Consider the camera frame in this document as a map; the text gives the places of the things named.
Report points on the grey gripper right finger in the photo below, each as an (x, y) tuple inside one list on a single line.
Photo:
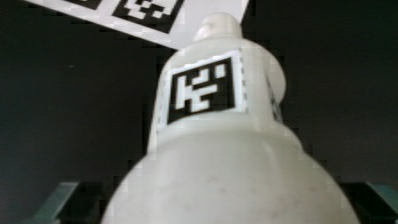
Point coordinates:
[(380, 204)]

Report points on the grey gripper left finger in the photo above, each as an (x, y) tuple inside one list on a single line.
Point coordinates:
[(46, 215)]

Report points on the white lamp bulb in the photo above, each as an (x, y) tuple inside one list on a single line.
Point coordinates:
[(225, 173)]

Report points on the white marker tag sheet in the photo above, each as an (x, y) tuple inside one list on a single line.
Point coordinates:
[(158, 20)]

